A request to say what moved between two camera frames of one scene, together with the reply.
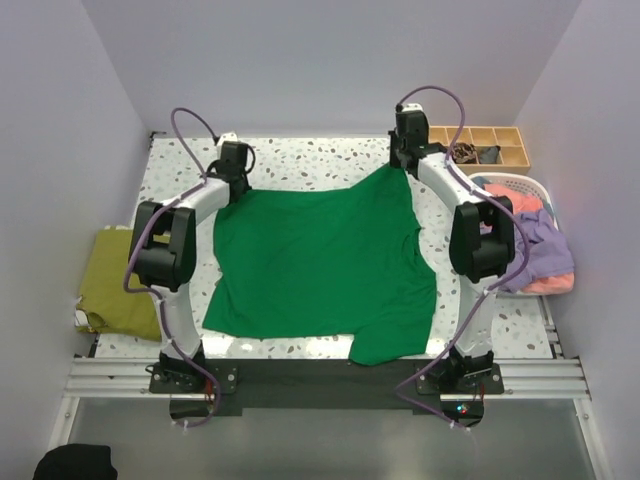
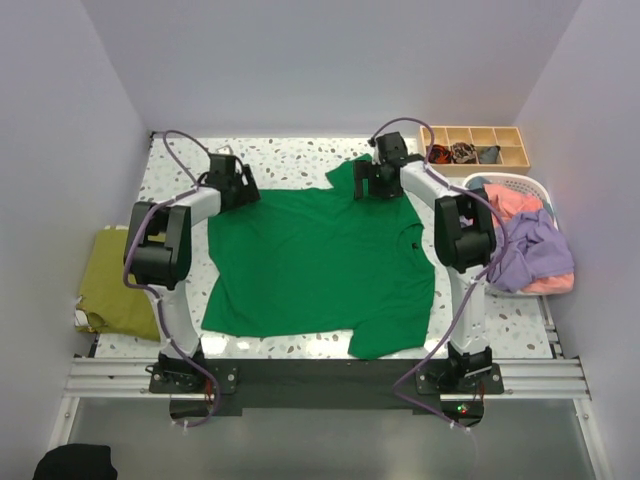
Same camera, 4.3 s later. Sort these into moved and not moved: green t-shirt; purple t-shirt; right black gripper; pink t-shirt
Moved: right black gripper
Not moved: green t-shirt; purple t-shirt; pink t-shirt
